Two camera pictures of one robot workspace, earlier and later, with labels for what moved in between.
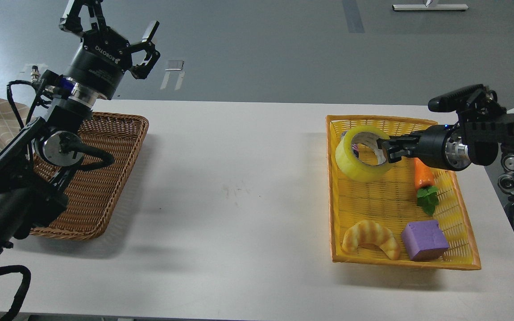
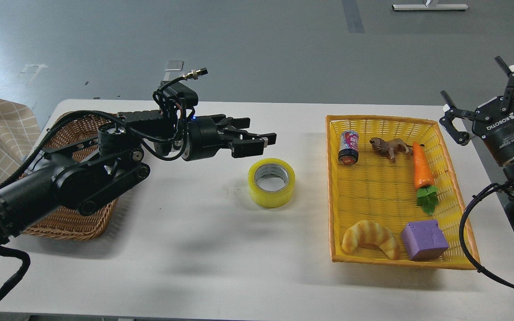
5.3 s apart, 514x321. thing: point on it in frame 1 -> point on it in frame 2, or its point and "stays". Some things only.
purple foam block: [424, 240] stays
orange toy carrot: [428, 196] stays
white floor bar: [436, 6] stays
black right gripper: [430, 143] -> [507, 135]
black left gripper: [104, 56] -> [205, 136]
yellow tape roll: [347, 162] -> [271, 183]
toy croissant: [366, 232] stays
